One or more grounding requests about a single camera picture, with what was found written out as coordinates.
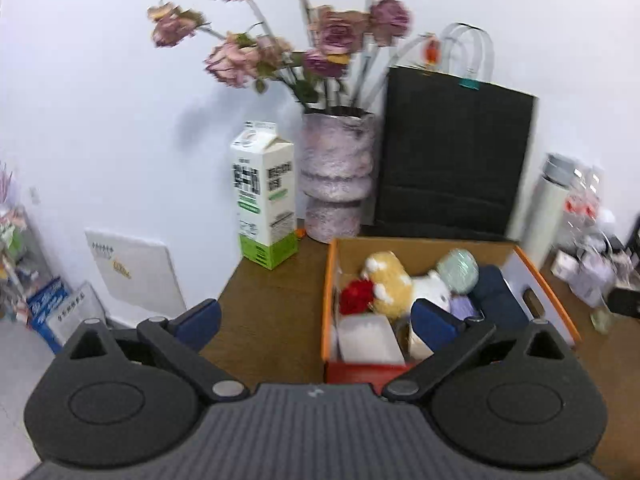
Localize black paper shopping bag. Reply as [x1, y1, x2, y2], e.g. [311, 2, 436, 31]
[371, 23, 537, 242]

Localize white thermos bottle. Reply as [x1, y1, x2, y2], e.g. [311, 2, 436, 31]
[520, 153, 576, 269]

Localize dried pink rose bouquet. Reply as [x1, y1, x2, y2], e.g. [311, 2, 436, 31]
[146, 0, 442, 111]

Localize red fuzzy ball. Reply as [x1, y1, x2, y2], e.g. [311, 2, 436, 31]
[338, 280, 374, 315]

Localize pink marbled vase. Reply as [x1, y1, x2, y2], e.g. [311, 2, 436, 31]
[298, 106, 375, 243]

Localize white green milk carton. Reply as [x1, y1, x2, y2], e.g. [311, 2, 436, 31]
[231, 122, 297, 270]

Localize yellow white plush toy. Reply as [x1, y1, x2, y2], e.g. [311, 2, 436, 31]
[360, 252, 451, 322]

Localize pale green yarn ball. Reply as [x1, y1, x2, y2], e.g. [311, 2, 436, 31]
[436, 248, 480, 295]

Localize blue white boxes on floor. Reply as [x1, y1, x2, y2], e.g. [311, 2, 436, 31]
[25, 276, 109, 354]

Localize navy blue pouch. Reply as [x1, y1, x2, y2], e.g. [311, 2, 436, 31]
[469, 264, 528, 332]

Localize red orange cardboard box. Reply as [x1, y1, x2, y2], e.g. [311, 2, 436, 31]
[321, 237, 580, 390]

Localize green binder clip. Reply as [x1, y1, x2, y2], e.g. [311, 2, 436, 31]
[459, 78, 480, 90]

